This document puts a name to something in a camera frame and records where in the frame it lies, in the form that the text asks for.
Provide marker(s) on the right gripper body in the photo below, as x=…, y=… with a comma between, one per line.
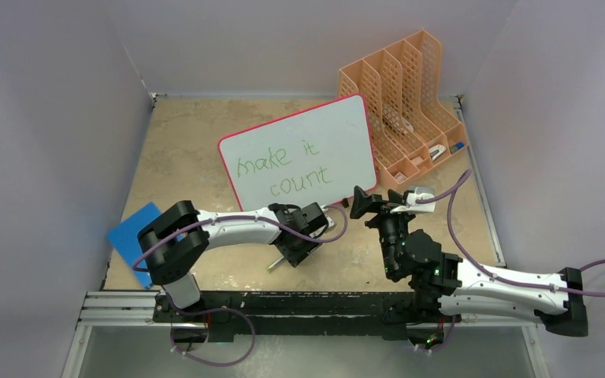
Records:
x=387, y=220

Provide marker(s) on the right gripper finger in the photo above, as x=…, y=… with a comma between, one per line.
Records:
x=395, y=197
x=364, y=203

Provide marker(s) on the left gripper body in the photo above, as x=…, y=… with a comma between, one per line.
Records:
x=297, y=250

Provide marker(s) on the green capped white marker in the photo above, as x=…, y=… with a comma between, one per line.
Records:
x=274, y=264

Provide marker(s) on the pink framed whiteboard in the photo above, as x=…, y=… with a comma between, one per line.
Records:
x=315, y=155

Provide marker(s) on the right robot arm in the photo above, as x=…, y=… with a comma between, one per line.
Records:
x=450, y=285

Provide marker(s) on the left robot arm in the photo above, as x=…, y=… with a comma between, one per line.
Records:
x=174, y=241

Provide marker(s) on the white stapler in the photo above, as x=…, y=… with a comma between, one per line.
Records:
x=436, y=151

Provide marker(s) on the orange file organizer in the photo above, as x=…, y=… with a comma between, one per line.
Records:
x=400, y=87

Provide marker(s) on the black base bar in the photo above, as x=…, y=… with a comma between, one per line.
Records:
x=389, y=315

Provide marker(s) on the blue book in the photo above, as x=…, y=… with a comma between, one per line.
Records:
x=123, y=239

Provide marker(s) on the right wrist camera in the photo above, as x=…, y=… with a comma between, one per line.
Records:
x=418, y=201

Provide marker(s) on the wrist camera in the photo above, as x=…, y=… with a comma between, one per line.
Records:
x=331, y=224
x=418, y=201

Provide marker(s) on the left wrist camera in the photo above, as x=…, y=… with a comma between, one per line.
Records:
x=331, y=224

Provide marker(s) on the aluminium frame rail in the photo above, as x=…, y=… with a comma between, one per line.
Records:
x=136, y=309

